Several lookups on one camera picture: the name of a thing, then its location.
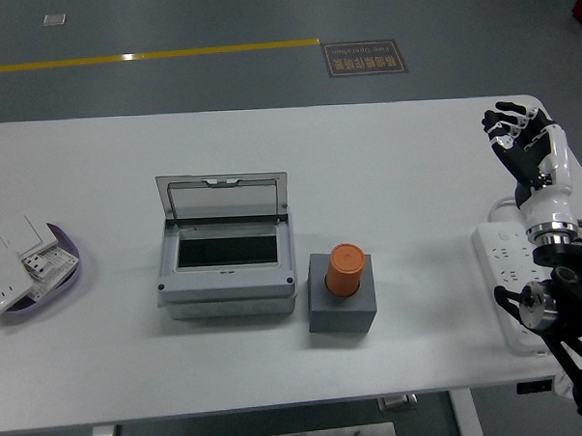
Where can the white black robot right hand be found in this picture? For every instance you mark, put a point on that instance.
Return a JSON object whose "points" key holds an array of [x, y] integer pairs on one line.
{"points": [[558, 201]]}

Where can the orange cylinder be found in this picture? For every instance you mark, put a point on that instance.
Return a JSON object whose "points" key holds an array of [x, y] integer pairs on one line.
{"points": [[344, 271]]}

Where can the grey electrical box with lid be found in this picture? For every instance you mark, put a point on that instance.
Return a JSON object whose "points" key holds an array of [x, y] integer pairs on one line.
{"points": [[226, 290]]}

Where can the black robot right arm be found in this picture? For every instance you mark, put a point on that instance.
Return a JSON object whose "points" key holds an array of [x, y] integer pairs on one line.
{"points": [[574, 292]]}

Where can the grey cube with round hole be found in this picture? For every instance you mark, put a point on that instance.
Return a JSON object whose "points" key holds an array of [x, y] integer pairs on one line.
{"points": [[341, 314]]}

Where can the white power strip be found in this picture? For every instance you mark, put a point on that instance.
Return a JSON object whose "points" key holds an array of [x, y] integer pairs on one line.
{"points": [[500, 257]]}

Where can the white power plug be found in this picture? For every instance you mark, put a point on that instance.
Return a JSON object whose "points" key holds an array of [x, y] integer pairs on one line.
{"points": [[563, 385]]}

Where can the black table control panel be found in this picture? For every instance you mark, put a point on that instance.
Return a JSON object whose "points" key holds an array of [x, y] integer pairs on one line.
{"points": [[534, 387]]}

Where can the brown floor sign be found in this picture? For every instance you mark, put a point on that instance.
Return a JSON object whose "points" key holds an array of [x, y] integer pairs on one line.
{"points": [[365, 58]]}

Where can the purple tray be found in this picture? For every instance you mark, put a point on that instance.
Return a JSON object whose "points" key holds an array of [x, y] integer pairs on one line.
{"points": [[60, 234]]}

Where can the white printed socket plate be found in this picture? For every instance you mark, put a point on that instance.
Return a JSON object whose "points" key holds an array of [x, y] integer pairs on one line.
{"points": [[61, 266]]}

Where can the white socket module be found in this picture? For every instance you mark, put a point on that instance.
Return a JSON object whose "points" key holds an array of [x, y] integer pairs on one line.
{"points": [[36, 265]]}

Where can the silver floor plate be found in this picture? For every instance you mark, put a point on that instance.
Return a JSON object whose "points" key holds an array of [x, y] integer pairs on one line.
{"points": [[54, 19]]}

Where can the metal table bracket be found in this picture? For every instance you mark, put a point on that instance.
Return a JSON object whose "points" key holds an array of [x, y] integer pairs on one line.
{"points": [[398, 402]]}

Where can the white wall switch plate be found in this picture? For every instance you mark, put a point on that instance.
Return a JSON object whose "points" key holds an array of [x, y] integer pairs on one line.
{"points": [[26, 234]]}

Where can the white wall socket plate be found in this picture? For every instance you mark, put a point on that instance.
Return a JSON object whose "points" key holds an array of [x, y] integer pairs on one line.
{"points": [[4, 283]]}

